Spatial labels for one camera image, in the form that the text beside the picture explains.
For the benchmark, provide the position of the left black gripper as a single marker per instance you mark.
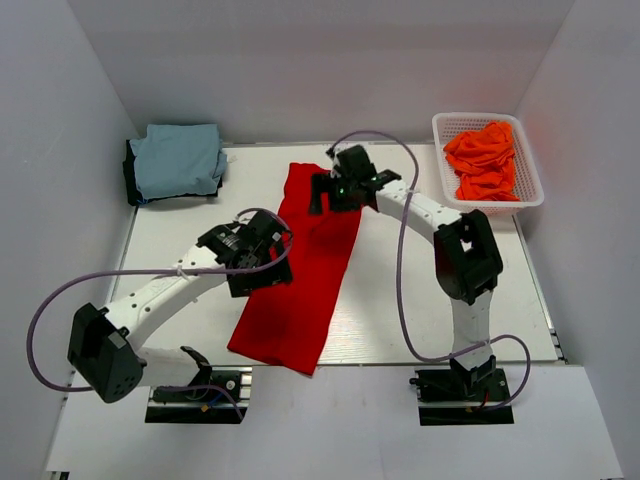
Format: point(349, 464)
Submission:
point(241, 285)

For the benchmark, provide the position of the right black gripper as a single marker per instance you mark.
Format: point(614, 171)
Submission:
point(321, 184)

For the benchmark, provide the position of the red t shirt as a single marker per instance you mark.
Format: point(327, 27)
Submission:
point(288, 325)

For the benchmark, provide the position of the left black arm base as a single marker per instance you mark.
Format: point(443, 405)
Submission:
point(224, 401)

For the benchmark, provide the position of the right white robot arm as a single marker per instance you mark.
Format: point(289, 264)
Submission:
point(467, 258)

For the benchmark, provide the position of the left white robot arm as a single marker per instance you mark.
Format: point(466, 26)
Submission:
point(108, 344)

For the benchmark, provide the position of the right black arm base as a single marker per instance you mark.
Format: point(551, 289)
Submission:
point(442, 401)

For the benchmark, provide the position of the folded light blue t shirt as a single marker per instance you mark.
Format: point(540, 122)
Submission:
point(177, 159)

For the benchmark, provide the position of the white plastic basket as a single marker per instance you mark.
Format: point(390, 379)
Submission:
point(528, 188)

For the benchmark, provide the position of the orange t shirt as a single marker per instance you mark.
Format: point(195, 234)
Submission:
point(484, 162)

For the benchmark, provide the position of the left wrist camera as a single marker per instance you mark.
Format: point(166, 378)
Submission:
point(261, 227)

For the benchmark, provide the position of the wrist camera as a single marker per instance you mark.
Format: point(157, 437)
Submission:
point(379, 180)
point(261, 227)

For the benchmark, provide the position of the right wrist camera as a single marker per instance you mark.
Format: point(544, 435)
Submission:
point(379, 180)

